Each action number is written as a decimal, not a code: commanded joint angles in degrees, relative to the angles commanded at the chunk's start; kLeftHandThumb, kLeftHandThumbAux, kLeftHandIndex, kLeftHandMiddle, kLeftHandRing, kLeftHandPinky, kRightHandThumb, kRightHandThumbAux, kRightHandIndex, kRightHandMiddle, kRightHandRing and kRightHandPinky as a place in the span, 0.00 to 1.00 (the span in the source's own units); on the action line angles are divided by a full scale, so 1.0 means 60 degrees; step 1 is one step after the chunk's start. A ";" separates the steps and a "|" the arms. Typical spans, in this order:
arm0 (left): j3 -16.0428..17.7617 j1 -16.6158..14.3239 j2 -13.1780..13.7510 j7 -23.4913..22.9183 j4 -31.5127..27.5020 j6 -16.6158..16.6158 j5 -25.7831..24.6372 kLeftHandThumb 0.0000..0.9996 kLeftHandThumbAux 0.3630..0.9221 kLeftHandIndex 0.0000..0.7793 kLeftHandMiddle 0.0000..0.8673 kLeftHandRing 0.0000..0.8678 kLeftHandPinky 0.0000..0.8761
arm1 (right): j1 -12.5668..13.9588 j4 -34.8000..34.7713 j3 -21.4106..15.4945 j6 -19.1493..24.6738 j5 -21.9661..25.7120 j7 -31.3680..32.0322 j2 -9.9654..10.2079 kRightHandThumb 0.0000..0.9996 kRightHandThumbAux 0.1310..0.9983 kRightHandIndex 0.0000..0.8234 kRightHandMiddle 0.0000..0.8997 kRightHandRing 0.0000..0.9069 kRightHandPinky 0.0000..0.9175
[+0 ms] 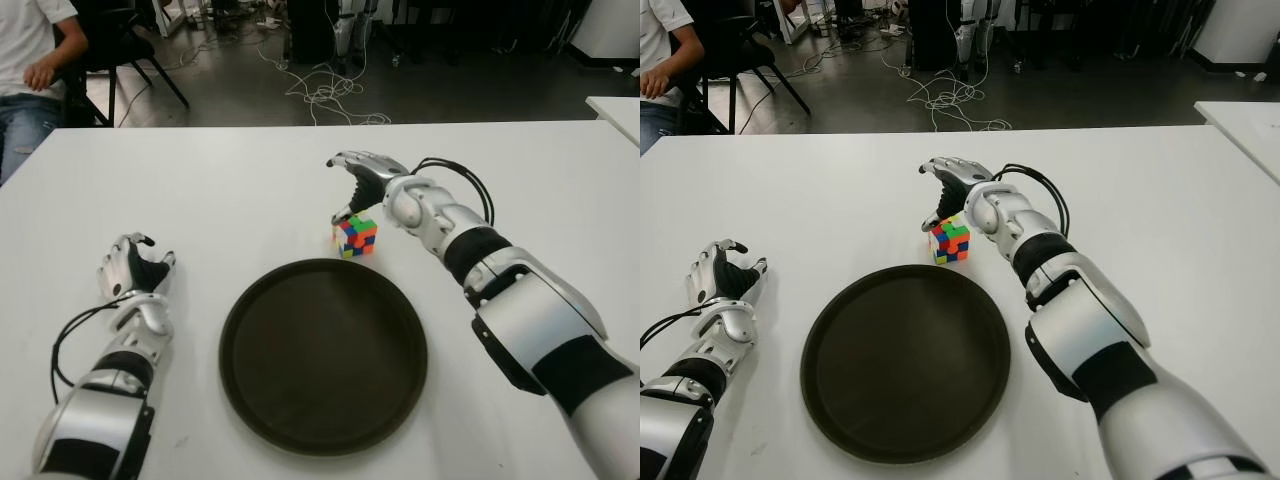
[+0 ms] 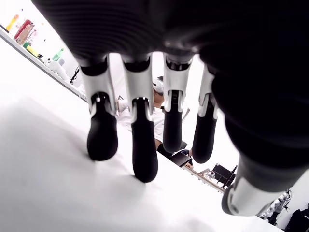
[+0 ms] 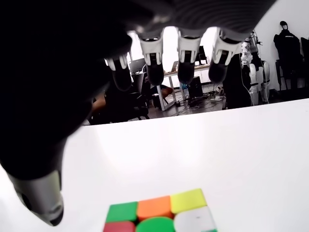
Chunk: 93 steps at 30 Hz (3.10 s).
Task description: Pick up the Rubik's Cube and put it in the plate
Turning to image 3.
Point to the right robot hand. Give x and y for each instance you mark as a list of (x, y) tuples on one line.
[(48, 72)]

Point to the white humanoid robot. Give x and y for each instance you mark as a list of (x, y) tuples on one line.
[(253, 72)]

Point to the black chair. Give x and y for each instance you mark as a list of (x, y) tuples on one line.
[(128, 106)]

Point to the multicoloured Rubik's cube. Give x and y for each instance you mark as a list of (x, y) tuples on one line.
[(154, 207)]

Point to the grey laptop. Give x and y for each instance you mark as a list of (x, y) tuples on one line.
[(137, 65)]

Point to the black computer tower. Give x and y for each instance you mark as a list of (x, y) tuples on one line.
[(195, 88)]

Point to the black jacket on mannequin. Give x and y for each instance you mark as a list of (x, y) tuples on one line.
[(287, 48)]

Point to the white power strip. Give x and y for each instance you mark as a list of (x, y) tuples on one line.
[(217, 98)]

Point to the black cabinet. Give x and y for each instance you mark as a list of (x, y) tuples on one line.
[(234, 91)]

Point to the white frame desk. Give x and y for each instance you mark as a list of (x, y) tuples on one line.
[(169, 79)]

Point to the soccer ball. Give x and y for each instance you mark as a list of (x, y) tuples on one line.
[(219, 88)]

